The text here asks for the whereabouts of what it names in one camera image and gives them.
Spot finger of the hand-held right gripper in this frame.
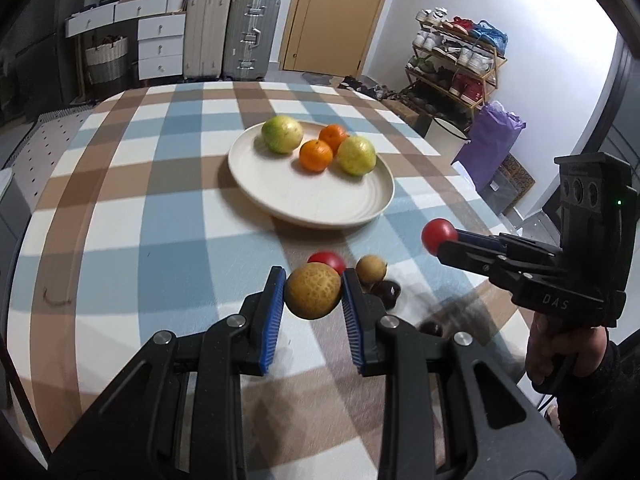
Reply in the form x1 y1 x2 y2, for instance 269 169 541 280
457 231 561 256
437 240 563 288

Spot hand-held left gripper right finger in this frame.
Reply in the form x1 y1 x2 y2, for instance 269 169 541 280
342 268 576 480

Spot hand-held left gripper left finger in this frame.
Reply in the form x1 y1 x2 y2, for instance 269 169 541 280
47 266 287 480

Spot red tomato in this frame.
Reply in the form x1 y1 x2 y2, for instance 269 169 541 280
306 251 347 277
421 218 459 253

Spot yellow passion fruit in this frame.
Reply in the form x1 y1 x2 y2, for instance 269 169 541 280
355 255 388 284
283 263 343 320

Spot cream round plate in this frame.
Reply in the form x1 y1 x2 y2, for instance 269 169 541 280
227 121 396 226

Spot yellow guava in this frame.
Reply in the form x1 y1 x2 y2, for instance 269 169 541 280
337 135 377 177

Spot orange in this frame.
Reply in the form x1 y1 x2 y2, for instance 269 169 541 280
299 139 334 173
318 124 349 153

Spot green-yellow guava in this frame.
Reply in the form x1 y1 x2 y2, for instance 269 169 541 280
261 116 304 155

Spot person's right forearm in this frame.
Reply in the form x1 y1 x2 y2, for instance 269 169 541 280
545 335 640 461

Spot person's right hand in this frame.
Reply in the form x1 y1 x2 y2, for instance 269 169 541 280
525 312 608 393

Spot patterned doormat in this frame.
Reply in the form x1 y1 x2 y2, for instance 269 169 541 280
487 154 536 216

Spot purple bag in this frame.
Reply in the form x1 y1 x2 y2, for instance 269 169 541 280
452 101 527 193

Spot cream waste bin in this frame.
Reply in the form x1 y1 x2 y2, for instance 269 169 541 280
431 116 472 163

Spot brown cardboard box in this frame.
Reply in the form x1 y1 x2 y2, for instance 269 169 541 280
382 97 421 126

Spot wooden shoe rack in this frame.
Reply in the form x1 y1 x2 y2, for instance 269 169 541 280
405 7 508 126

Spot rows of shelved sneakers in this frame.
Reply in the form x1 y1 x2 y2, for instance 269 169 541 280
407 7 507 121

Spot scattered shoes group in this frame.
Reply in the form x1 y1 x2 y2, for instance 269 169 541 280
337 75 401 103

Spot blue mesh bag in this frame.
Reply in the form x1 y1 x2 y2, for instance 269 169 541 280
470 20 508 56

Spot tan wooden door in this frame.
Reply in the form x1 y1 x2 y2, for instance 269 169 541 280
277 0 398 76

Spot silver suitcase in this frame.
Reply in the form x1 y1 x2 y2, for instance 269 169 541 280
222 0 281 82

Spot beige suitcase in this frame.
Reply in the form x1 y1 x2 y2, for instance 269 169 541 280
183 0 233 81

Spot white drawer cabinet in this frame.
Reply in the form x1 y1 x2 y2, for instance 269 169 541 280
136 12 187 81

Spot dotted floor mat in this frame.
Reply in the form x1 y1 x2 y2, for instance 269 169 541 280
0 105 96 171

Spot woven laundry basket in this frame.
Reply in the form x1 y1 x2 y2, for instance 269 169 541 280
84 36 130 85

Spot white desk with drawers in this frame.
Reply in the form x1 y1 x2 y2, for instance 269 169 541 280
65 0 188 38

